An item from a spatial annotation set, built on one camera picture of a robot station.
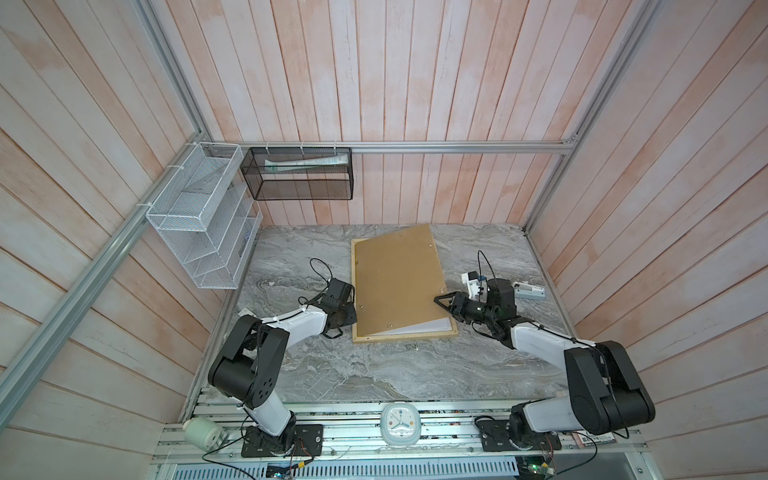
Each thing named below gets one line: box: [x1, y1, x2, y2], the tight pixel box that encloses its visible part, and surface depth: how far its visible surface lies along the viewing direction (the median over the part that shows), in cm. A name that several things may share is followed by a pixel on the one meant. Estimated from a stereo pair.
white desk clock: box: [380, 402, 421, 446], surface depth 75 cm
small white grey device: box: [513, 281, 545, 298], surface depth 101 cm
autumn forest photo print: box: [370, 317, 453, 336], surface depth 91 cm
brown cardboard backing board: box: [354, 224, 451, 337], surface depth 107 cm
